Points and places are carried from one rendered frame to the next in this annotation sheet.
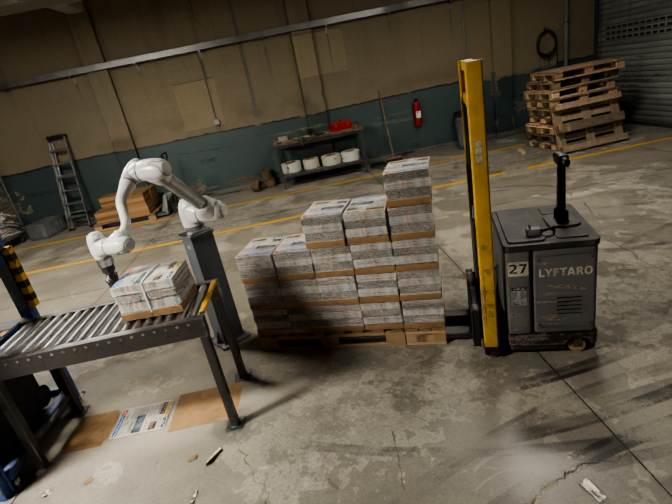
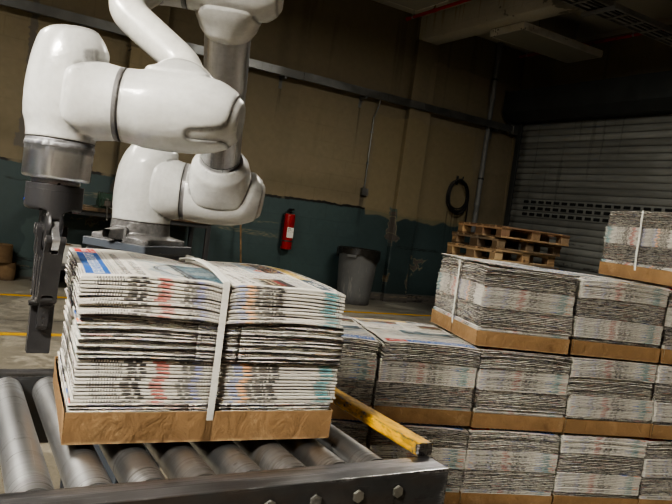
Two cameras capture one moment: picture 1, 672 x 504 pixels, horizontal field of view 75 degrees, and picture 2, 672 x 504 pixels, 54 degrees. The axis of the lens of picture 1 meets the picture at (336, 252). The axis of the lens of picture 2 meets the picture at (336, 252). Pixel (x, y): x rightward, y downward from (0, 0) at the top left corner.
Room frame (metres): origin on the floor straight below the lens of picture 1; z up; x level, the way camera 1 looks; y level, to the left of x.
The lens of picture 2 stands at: (1.51, 1.45, 1.14)
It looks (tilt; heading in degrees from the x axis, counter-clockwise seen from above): 3 degrees down; 331
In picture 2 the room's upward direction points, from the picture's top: 8 degrees clockwise
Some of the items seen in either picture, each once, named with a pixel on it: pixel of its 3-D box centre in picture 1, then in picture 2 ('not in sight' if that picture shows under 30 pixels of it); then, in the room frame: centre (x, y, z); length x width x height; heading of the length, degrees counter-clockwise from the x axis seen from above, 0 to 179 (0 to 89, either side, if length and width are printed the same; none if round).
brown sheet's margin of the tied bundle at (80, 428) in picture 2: (143, 305); (113, 394); (2.51, 1.24, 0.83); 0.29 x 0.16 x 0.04; 177
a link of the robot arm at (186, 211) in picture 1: (190, 211); (150, 181); (3.33, 1.03, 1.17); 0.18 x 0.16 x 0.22; 68
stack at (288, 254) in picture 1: (326, 289); (436, 466); (3.06, 0.13, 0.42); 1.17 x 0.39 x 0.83; 74
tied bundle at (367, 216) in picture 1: (369, 218); (584, 311); (2.95, -0.28, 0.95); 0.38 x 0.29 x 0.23; 163
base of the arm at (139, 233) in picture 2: (192, 229); (135, 231); (3.32, 1.06, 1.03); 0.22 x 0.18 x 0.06; 128
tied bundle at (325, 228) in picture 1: (329, 223); (499, 301); (3.03, 0.01, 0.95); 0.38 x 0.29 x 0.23; 162
